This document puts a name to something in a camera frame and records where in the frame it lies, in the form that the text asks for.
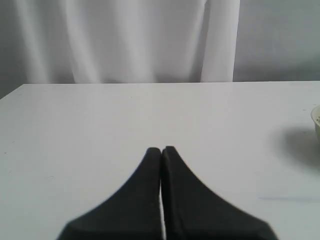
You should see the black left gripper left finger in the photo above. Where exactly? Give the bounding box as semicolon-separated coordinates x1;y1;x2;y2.
58;147;163;240

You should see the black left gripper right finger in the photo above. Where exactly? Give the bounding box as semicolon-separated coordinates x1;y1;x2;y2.
161;146;278;240

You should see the cream ceramic rice bowl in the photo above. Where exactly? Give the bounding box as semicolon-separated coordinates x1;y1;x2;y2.
310;105;320;141

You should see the white backdrop curtain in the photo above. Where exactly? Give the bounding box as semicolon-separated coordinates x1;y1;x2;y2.
0;0;320;100

